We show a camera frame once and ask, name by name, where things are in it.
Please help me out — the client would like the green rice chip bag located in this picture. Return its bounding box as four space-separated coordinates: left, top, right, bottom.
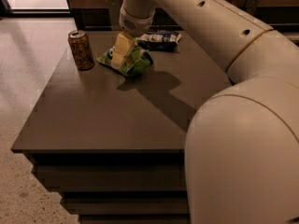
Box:
96 46 153 77

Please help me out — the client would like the orange soda can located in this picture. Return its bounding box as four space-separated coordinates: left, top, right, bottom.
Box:
68 30 94 71

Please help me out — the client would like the metal rail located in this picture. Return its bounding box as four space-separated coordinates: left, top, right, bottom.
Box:
78 25 183 31

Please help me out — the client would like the grey drawer cabinet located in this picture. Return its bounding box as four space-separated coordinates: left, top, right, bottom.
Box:
12 35 230 224

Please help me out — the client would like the blue white snack bag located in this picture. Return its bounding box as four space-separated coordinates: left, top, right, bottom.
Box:
137 30 181 52

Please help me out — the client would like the metal bracket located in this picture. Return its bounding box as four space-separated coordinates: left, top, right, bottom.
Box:
244 0 260 15
107 0 121 31

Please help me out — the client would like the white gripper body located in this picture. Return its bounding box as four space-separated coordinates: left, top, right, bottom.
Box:
119 6 155 37

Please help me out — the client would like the left metal bracket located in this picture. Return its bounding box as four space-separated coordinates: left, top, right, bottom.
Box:
107 0 121 31

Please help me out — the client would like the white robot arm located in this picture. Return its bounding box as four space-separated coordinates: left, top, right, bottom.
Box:
120 0 299 224

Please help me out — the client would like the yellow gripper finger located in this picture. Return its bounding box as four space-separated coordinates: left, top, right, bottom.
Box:
111 32 137 70

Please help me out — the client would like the right metal bracket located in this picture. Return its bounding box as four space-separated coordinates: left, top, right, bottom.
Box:
244 0 260 15

